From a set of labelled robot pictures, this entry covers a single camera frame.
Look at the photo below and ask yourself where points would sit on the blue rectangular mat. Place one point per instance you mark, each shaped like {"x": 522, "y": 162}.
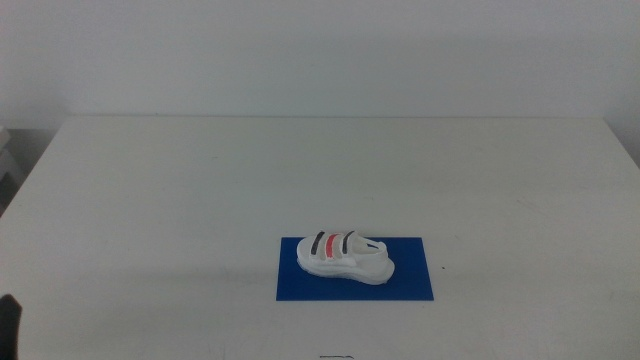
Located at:
{"x": 410, "y": 280}

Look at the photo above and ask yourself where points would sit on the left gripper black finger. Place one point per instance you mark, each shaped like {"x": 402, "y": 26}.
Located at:
{"x": 9, "y": 330}

